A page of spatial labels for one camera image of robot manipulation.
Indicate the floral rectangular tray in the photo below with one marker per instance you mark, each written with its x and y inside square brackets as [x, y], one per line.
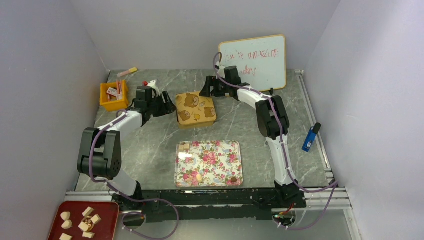
[215, 160]

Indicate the pink yellow marker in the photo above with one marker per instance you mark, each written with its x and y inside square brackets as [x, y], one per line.
[127, 72]

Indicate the aluminium rail frame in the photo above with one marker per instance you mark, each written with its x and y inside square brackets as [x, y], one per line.
[148, 151]

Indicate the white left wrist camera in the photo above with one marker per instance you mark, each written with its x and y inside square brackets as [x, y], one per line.
[154, 85]

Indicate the gold chocolate tin box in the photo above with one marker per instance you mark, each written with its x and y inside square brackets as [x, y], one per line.
[204, 124]

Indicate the silver tin lid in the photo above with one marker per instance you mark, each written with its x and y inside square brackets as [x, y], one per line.
[190, 108]

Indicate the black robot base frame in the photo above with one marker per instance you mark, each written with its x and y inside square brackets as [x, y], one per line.
[237, 203]

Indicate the red lacquer tray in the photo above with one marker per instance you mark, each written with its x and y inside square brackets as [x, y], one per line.
[85, 220]

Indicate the whiteboard with red writing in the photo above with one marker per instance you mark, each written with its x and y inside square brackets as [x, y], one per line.
[260, 61]

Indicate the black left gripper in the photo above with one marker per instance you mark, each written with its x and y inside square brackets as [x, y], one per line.
[169, 107]

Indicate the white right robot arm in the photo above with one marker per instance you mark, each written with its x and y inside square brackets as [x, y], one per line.
[271, 115]

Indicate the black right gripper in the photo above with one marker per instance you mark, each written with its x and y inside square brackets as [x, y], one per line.
[212, 88]

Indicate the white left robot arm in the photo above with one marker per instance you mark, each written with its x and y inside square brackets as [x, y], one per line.
[100, 153]

